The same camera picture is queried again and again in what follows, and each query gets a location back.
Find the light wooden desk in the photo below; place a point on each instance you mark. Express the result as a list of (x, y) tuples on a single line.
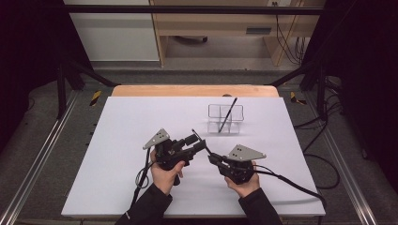
[(219, 23)]

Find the black metal frame stand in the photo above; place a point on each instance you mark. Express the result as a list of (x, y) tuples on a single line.
[(62, 90), (321, 90)]

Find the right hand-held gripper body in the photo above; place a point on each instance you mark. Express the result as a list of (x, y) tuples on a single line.
[(239, 168)]

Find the black makeup brush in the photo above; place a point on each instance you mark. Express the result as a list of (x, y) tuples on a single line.
[(228, 114)]

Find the clear plastic divided organizer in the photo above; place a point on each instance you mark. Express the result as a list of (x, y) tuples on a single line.
[(236, 117)]

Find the black metal frame bar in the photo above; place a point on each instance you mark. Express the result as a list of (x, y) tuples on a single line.
[(187, 9)]

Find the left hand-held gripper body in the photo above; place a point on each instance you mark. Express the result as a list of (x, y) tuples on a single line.
[(169, 153)]

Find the aluminium floor rail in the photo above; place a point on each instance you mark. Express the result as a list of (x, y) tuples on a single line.
[(37, 156), (344, 162)]

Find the light wooden table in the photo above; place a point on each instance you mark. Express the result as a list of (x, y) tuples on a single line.
[(172, 90)]

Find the person's right hand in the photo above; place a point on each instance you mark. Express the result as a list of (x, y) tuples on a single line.
[(247, 189)]

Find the thin black cosmetic pencil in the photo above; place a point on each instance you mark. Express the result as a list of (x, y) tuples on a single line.
[(194, 132)]

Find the white board table cover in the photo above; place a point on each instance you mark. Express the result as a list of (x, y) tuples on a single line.
[(125, 125)]

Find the yellow black tape strip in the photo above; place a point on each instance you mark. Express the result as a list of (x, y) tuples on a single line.
[(95, 97), (295, 98)]

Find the black curtain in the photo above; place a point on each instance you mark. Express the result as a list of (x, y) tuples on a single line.
[(31, 47), (366, 62)]

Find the person's left hand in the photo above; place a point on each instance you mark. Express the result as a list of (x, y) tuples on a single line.
[(164, 179)]

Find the grey-blue desk panel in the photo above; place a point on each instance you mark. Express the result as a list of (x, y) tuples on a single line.
[(258, 31)]

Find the white cabinet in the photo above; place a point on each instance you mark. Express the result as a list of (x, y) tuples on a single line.
[(115, 37)]

